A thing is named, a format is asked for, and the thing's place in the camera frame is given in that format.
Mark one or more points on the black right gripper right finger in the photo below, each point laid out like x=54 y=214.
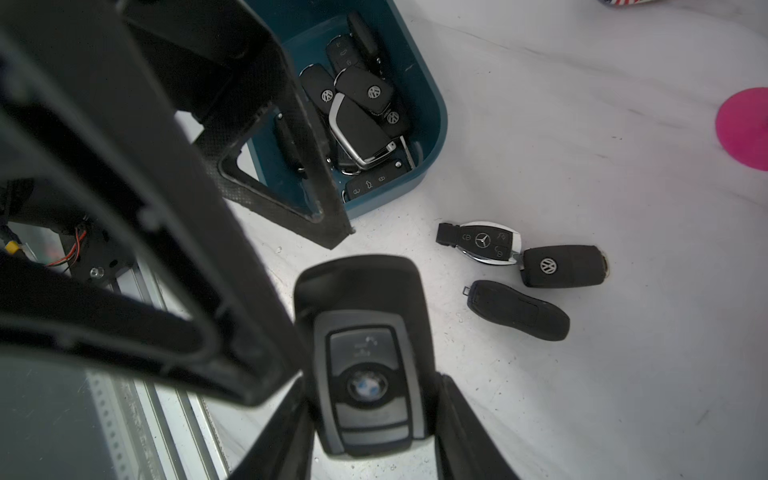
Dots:
x=463 y=448

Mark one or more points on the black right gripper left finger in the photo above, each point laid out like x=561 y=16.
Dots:
x=284 y=449

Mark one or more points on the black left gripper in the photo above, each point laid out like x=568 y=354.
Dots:
x=152 y=116

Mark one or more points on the black BMW key fob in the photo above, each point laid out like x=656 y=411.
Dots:
x=364 y=320

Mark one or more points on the black silver flip key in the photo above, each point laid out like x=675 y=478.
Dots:
x=364 y=141

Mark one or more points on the black Porsche style key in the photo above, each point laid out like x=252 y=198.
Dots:
x=502 y=305

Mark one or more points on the black VW flip key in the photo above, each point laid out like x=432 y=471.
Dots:
x=564 y=266

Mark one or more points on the silver black Mercedes key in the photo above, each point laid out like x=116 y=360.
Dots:
x=485 y=242

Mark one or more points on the teal storage box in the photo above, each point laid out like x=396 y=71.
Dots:
x=364 y=50

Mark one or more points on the pink plastic wine glass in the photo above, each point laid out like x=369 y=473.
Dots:
x=741 y=127

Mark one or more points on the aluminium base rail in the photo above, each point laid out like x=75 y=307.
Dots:
x=113 y=427

